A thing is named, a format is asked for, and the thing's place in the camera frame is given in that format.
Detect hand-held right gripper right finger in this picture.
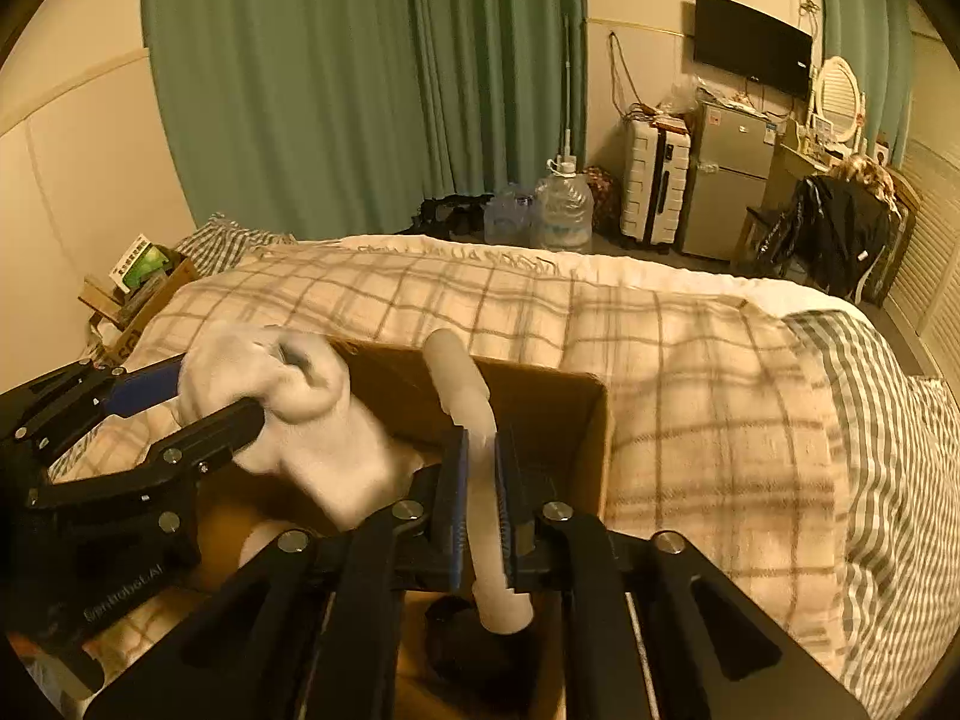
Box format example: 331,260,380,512
493,430,872,720

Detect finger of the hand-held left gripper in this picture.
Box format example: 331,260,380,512
0,355,187,466
26,397,265,535

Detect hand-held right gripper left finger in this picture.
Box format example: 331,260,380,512
86,431,471,720

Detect brown cardboard box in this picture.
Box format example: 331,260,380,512
180,336,614,720

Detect white sock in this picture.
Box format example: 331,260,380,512
424,330,535,635
178,321,425,533

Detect cardboard box of books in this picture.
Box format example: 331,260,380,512
78,243,201,370

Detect pale cloth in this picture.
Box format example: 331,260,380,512
238,520,289,567

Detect green book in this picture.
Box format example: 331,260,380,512
121,243,178,291

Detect black sock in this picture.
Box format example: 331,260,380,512
426,597,560,717

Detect grey checked pillow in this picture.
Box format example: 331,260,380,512
171,212,295,272

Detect beige plaid blanket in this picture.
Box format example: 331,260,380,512
45,240,852,620

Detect white duvet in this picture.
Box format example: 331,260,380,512
337,234,860,317

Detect small clear water jug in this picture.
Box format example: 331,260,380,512
483,183,538,245

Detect large clear water jug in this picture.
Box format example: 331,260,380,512
534,153,596,253

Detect patterned brown bag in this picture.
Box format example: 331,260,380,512
583,165,620,232

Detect wide green curtain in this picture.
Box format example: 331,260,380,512
141,0,422,242

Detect white suitcase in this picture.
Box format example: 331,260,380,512
619,118,692,247

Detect black plastic bag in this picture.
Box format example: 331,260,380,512
752,205,800,276

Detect silver small fridge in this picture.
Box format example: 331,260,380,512
679,100,782,262

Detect grey striped bedsheet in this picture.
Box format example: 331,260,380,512
780,310,960,700

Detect white pole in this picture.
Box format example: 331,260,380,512
559,15,580,160

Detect black jacket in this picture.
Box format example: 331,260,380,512
790,175,895,299

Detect narrow green curtain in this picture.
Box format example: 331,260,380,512
405,0,590,200

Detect wooden dressing desk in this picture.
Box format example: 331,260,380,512
771,136,850,205

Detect clear plastic bag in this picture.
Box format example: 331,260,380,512
658,75,710,121

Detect blond plush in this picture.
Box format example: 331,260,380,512
838,153,898,205

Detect wooden chair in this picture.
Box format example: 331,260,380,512
882,168,925,304

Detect white louvered door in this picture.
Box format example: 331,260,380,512
883,133,960,385

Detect white oval mirror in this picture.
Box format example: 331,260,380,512
813,55,865,148

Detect green curtain beside mirror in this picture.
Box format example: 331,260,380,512
814,0,920,160

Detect wall cables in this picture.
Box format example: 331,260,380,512
606,30,655,122

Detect black wall television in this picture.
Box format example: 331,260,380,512
694,0,815,100

